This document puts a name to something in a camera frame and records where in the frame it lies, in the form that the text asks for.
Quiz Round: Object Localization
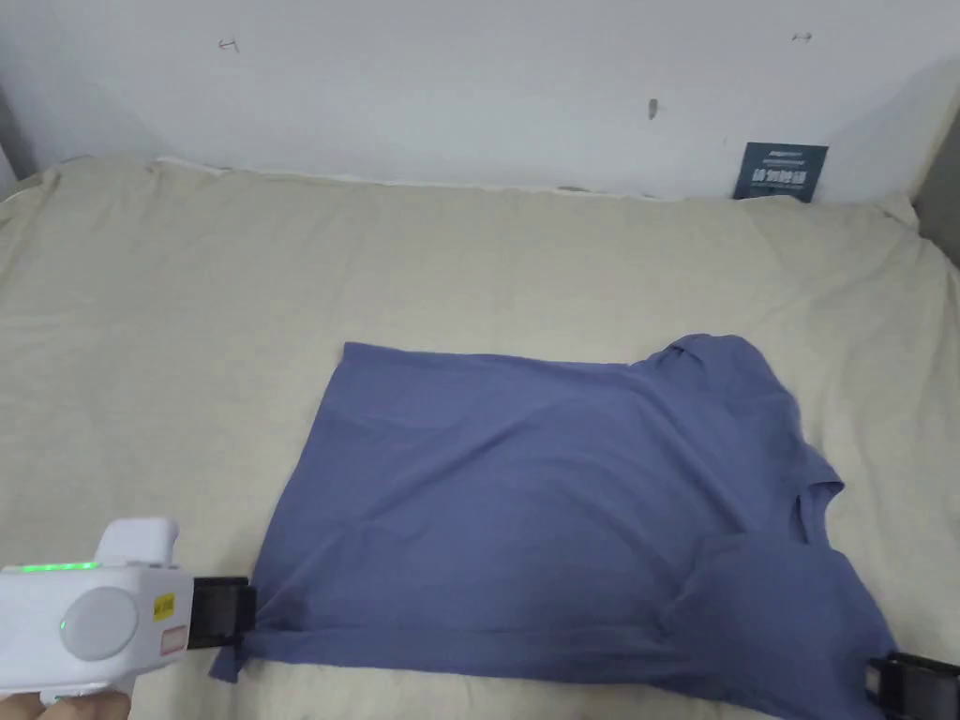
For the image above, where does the blue shirt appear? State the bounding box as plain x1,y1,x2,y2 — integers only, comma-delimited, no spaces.
208,333,903,720

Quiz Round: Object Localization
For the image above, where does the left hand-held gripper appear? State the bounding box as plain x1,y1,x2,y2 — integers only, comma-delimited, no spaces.
0,517,259,707

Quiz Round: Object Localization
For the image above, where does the bed with beige sheet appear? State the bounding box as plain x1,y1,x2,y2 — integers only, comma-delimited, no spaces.
0,156,960,720

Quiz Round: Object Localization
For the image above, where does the person's left hand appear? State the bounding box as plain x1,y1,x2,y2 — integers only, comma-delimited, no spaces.
0,689,134,720

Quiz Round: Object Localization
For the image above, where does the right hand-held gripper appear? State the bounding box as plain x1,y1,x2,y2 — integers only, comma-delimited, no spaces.
865,652,960,711

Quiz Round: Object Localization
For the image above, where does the dark blue card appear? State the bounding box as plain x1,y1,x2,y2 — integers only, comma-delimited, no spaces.
732,142,831,204

